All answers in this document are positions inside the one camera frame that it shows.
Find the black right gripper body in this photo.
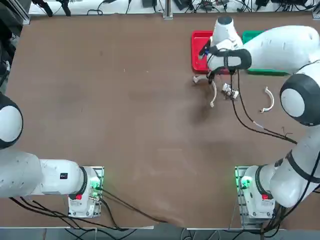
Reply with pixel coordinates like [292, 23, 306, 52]
[199, 40, 213, 61]

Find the large white pipe clamp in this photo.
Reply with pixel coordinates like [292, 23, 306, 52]
[192, 76, 217, 109]

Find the small white pipe clamp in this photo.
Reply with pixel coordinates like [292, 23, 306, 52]
[259, 86, 275, 114]

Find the red plastic tray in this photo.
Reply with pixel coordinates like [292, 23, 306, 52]
[191, 30, 231, 75]

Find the green plastic tray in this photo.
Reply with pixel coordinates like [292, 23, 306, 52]
[241, 29, 291, 77]

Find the black stand leg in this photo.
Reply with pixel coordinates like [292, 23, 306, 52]
[58, 0, 72, 16]
[31, 0, 54, 18]

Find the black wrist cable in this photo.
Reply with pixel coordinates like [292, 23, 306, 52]
[237, 69, 292, 139]
[230, 69, 299, 145]

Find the aluminium camera mount post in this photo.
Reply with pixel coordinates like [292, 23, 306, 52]
[162, 0, 174, 20]

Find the black base cable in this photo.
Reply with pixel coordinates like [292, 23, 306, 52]
[9, 196, 83, 230]
[98, 197, 130, 231]
[99, 188, 172, 224]

